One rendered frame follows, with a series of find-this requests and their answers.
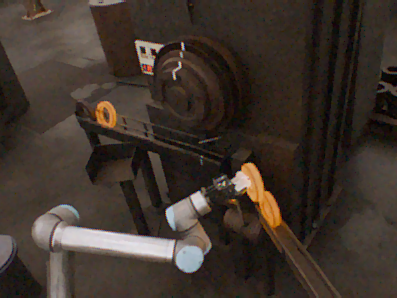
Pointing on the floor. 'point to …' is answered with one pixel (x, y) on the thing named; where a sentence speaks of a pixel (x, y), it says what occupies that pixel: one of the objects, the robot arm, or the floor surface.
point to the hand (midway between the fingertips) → (252, 178)
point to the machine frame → (267, 97)
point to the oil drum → (116, 36)
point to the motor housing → (242, 241)
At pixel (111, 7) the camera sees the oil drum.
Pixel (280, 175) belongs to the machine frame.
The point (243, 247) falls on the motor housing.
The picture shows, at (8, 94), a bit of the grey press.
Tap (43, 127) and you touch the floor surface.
